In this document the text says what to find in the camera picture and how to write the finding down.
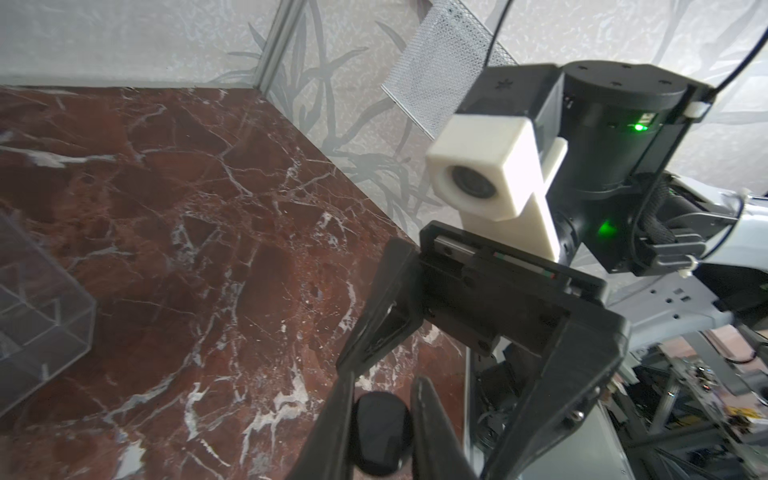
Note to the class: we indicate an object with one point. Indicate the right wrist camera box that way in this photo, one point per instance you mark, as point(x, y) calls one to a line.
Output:
point(489, 168)

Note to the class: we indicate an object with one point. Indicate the clear acrylic lipstick organizer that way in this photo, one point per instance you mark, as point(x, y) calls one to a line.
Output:
point(47, 317)

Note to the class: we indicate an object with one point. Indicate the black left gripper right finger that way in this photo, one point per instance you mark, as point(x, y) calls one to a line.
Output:
point(437, 452)

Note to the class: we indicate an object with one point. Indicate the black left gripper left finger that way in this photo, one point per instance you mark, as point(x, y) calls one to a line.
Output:
point(324, 454)

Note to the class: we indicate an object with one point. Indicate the white wire mesh basket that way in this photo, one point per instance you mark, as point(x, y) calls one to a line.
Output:
point(439, 65)

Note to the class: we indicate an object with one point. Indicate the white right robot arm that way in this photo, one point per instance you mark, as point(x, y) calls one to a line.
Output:
point(576, 244)

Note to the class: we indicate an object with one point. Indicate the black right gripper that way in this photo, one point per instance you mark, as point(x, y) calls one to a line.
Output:
point(479, 291)

